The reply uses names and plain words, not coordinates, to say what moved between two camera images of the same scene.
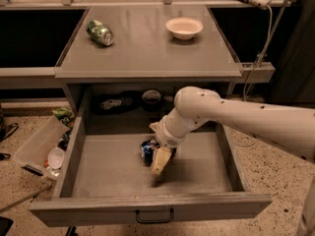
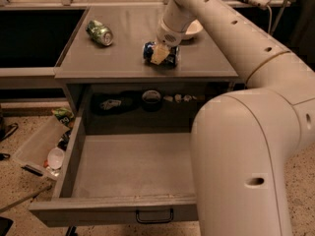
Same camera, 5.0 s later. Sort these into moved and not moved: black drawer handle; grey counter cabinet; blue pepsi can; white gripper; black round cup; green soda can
Moved: white gripper; blue pepsi can
Not moved: grey counter cabinet; green soda can; black round cup; black drawer handle
